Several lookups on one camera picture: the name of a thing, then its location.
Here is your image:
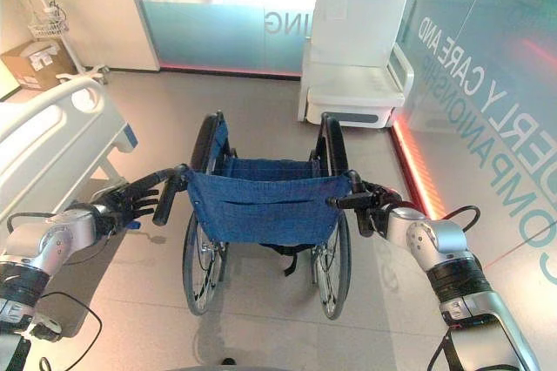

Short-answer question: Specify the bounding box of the blue fabric wheelchair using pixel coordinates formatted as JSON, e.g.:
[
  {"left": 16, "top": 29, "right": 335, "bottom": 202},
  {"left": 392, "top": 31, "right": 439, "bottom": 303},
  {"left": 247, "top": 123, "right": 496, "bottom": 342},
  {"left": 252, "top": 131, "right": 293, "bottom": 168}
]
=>
[{"left": 152, "top": 111, "right": 398, "bottom": 320}]

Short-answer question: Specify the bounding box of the white rolling equipment stand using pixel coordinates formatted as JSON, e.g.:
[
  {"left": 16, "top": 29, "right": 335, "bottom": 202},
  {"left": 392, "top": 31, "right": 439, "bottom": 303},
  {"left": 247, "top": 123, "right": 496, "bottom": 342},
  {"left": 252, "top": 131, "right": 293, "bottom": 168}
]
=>
[{"left": 3, "top": 0, "right": 110, "bottom": 84}]

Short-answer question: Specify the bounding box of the white wire basket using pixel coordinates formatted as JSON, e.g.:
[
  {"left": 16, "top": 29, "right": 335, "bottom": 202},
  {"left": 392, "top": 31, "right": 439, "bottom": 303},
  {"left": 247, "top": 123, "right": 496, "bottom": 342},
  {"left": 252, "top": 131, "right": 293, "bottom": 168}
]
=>
[{"left": 28, "top": 6, "right": 70, "bottom": 44}]

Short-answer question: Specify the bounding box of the white armchair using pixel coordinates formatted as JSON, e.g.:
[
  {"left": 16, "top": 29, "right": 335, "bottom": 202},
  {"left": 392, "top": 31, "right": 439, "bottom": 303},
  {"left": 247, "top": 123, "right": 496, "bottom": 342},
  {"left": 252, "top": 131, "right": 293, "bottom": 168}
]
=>
[{"left": 297, "top": 0, "right": 415, "bottom": 130}]

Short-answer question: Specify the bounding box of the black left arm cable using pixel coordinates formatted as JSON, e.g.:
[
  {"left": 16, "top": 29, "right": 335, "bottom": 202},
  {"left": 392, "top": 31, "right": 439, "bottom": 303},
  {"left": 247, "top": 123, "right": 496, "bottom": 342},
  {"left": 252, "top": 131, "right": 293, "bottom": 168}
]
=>
[{"left": 25, "top": 292, "right": 104, "bottom": 371}]

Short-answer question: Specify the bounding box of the white hospital bed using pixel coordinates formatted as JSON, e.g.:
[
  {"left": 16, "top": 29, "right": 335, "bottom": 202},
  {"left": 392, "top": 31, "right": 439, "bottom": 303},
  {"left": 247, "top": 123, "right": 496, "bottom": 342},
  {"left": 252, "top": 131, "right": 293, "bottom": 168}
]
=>
[{"left": 0, "top": 76, "right": 139, "bottom": 233}]

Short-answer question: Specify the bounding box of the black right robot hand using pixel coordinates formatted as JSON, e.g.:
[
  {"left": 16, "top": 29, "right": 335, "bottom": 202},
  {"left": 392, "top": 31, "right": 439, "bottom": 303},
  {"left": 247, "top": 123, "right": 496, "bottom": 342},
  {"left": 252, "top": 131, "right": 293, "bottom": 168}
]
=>
[{"left": 357, "top": 180, "right": 400, "bottom": 238}]

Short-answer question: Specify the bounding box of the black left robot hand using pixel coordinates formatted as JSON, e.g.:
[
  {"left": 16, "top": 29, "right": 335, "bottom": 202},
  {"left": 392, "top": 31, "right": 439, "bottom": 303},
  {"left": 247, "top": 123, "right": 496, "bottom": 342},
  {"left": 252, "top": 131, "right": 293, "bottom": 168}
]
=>
[{"left": 100, "top": 172, "right": 161, "bottom": 230}]

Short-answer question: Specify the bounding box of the cardboard box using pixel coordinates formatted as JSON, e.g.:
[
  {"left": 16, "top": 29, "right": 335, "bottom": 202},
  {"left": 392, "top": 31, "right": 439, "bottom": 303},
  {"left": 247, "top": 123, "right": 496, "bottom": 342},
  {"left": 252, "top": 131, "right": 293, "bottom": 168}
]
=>
[{"left": 0, "top": 39, "right": 77, "bottom": 90}]

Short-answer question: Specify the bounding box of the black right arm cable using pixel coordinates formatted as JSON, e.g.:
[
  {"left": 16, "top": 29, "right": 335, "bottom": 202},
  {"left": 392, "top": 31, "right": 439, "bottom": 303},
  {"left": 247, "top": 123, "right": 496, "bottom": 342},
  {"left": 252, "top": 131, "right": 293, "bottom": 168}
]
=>
[{"left": 442, "top": 205, "right": 481, "bottom": 233}]

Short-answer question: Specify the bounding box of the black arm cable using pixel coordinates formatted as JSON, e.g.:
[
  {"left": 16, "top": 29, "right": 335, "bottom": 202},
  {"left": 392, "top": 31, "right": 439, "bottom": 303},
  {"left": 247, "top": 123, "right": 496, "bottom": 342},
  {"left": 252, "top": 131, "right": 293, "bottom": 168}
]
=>
[
  {"left": 442, "top": 205, "right": 481, "bottom": 233},
  {"left": 25, "top": 292, "right": 104, "bottom": 371}
]

